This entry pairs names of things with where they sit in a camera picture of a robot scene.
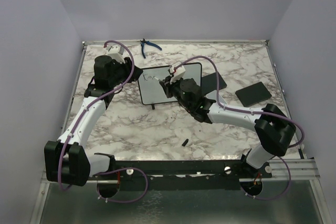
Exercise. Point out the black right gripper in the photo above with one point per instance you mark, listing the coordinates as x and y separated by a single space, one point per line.
168 86

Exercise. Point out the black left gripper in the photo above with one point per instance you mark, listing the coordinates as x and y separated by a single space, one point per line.
127 65

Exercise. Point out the black framed whiteboard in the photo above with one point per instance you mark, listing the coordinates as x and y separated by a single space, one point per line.
150 90

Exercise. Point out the black rectangular eraser block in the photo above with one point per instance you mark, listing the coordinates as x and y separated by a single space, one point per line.
209 83

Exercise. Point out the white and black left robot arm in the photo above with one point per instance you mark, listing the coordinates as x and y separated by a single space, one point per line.
66 160

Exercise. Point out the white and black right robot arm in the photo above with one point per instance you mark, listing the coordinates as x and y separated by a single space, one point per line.
274 130

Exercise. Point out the black marker cap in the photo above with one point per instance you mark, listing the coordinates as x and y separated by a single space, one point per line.
185 142

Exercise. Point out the black flat pad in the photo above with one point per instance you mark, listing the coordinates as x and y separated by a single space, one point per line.
253 94

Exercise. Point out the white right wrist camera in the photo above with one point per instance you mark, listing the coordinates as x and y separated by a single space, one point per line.
176 72

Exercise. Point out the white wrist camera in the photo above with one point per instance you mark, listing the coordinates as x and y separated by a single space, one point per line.
176 72
115 52

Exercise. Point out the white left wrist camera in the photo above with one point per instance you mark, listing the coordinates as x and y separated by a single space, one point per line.
115 52

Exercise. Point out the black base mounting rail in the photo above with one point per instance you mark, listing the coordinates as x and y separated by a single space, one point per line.
188 175

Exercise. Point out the aluminium frame profile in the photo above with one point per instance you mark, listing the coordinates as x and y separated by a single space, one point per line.
300 169

